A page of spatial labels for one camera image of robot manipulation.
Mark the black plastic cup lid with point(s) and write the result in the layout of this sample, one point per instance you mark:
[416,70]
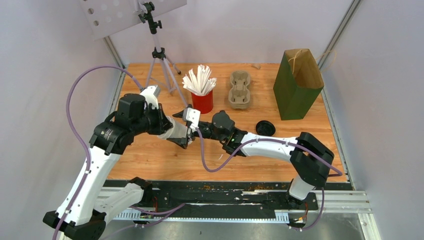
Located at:
[265,128]

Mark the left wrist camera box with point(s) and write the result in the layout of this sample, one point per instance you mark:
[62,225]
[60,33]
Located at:
[150,92]

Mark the green paper bag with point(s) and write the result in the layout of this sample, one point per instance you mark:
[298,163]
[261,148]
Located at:
[298,83]

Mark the red straw holder cup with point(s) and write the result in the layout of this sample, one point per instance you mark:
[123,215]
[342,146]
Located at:
[204,103]

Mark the white wrapped straws bundle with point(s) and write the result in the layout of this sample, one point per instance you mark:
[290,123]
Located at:
[200,83]

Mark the silver camera tripod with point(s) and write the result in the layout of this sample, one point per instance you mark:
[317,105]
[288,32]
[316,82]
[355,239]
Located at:
[145,13]

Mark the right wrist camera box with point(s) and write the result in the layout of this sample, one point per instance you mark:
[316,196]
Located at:
[195,115]

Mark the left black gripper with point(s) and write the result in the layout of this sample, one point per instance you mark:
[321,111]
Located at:
[163,123]

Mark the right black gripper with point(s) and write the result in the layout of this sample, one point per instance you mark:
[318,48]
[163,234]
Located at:
[182,142]

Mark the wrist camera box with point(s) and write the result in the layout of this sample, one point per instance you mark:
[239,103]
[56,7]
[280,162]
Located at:
[150,92]
[195,115]

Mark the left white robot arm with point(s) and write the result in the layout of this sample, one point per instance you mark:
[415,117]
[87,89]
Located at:
[79,217]

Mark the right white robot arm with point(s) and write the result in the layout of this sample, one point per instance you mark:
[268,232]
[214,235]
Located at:
[311,159]

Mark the white paper cup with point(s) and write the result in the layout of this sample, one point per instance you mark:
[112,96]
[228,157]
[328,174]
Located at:
[178,130]

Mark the white perforated panel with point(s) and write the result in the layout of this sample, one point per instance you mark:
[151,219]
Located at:
[107,17]

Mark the cardboard cup carrier tray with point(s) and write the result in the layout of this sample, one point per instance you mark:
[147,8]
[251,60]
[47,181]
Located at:
[239,95]

